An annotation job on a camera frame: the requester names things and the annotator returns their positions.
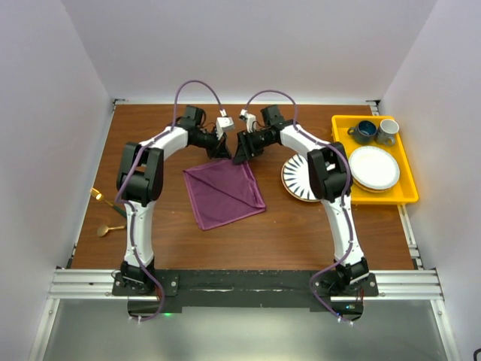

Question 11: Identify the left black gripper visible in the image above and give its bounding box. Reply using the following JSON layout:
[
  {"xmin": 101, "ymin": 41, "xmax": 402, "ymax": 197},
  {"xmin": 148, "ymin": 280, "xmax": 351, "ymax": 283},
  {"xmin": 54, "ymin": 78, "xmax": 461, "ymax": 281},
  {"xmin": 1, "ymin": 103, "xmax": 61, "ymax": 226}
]
[{"xmin": 192, "ymin": 126, "xmax": 231, "ymax": 159}]

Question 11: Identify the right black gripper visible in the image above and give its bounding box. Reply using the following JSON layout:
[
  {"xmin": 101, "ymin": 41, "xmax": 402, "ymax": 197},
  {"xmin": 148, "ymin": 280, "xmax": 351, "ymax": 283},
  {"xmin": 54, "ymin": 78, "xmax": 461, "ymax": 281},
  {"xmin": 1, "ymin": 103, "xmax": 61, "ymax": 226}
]
[{"xmin": 232, "ymin": 129, "xmax": 272, "ymax": 165}]

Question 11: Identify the purple cloth napkin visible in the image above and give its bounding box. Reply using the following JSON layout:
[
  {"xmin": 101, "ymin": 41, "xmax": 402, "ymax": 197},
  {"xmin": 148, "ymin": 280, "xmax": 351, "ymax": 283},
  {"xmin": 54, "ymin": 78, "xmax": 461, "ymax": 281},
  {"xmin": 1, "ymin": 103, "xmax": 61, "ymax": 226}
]
[{"xmin": 183, "ymin": 159, "xmax": 266, "ymax": 231}]

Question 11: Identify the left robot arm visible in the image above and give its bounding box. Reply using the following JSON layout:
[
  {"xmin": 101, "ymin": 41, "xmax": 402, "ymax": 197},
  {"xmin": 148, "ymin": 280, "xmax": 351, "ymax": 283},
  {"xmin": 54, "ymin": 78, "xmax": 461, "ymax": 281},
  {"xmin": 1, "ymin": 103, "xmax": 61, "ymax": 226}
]
[{"xmin": 116, "ymin": 105, "xmax": 234, "ymax": 295}]

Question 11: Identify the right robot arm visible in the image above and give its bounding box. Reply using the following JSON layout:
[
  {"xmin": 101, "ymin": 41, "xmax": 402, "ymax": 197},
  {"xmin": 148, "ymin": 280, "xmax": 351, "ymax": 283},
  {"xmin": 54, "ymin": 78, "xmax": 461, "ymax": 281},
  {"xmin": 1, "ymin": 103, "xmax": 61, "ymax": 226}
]
[{"xmin": 234, "ymin": 105, "xmax": 369, "ymax": 296}]

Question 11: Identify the blue striped white plate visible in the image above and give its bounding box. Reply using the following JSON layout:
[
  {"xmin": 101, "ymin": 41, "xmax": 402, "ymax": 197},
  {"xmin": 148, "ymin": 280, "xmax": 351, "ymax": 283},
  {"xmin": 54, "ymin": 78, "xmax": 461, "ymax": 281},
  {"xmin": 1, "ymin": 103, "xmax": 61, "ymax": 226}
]
[{"xmin": 281, "ymin": 154, "xmax": 319, "ymax": 202}]

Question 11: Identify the blue grey bowl cup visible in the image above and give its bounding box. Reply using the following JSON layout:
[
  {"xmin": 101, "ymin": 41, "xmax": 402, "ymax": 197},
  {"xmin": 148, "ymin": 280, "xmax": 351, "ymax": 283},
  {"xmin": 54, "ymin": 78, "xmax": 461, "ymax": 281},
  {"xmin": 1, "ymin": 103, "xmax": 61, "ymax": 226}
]
[{"xmin": 347, "ymin": 120, "xmax": 377, "ymax": 145}]

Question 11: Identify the white plate in tray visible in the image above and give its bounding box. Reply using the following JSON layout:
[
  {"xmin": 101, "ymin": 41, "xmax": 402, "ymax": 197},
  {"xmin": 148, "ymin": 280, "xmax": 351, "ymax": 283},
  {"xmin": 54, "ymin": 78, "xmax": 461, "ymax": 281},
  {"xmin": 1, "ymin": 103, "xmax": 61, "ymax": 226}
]
[{"xmin": 349, "ymin": 146, "xmax": 401, "ymax": 192}]

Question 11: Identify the white grey mug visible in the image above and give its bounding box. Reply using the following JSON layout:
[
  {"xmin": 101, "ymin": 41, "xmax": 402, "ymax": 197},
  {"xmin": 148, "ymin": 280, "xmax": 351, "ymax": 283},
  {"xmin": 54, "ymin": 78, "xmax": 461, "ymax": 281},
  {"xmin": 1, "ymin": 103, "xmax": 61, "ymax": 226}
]
[{"xmin": 375, "ymin": 119, "xmax": 400, "ymax": 147}]

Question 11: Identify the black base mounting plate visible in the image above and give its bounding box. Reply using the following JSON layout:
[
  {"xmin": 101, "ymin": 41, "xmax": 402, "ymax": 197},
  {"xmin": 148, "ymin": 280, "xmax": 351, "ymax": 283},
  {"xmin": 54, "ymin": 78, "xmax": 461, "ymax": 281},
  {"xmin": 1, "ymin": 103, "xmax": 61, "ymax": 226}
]
[{"xmin": 112, "ymin": 270, "xmax": 380, "ymax": 321}]

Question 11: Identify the yellow plastic tray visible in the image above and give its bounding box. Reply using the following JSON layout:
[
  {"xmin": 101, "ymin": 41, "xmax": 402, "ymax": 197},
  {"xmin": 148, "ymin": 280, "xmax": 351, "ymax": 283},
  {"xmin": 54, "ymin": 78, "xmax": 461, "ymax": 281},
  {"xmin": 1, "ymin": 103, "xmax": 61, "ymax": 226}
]
[{"xmin": 331, "ymin": 115, "xmax": 419, "ymax": 205}]

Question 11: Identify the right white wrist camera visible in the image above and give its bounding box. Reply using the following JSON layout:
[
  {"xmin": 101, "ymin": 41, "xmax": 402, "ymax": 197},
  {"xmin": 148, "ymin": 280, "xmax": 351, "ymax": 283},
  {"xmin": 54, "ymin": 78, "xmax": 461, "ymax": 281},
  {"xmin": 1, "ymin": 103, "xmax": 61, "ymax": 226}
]
[{"xmin": 239, "ymin": 109, "xmax": 256, "ymax": 132}]

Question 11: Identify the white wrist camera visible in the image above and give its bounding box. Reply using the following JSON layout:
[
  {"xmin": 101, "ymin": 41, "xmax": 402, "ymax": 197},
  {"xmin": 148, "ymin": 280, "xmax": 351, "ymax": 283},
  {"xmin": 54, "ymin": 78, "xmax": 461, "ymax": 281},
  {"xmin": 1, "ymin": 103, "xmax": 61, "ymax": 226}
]
[
  {"xmin": 239, "ymin": 109, "xmax": 256, "ymax": 132},
  {"xmin": 215, "ymin": 108, "xmax": 234, "ymax": 139}
]

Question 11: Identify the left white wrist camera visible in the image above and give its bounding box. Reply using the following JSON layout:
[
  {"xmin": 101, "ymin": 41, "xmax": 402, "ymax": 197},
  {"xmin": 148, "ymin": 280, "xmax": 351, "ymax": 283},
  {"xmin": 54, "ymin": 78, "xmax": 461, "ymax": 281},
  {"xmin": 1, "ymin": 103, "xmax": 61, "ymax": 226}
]
[{"xmin": 215, "ymin": 108, "xmax": 234, "ymax": 139}]

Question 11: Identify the gold fork green handle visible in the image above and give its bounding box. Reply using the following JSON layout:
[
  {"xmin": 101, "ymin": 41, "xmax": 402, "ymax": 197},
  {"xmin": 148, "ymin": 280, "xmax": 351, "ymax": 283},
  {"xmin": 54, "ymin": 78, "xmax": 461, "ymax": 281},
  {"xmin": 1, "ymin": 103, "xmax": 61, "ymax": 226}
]
[{"xmin": 90, "ymin": 188, "xmax": 126, "ymax": 218}]

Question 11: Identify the gold spoon green handle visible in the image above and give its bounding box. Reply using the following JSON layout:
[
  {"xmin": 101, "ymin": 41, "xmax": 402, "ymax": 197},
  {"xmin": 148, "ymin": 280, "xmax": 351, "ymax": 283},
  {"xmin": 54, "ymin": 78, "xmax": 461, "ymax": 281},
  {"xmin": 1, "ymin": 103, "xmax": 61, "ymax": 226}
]
[{"xmin": 96, "ymin": 224, "xmax": 126, "ymax": 238}]

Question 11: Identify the aluminium frame rail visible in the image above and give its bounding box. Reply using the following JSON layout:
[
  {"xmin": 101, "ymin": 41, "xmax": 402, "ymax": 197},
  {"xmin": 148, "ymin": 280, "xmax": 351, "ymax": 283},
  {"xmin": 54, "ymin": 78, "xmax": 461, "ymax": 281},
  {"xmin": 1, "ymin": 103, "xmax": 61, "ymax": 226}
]
[{"xmin": 28, "ymin": 99, "xmax": 461, "ymax": 361}]

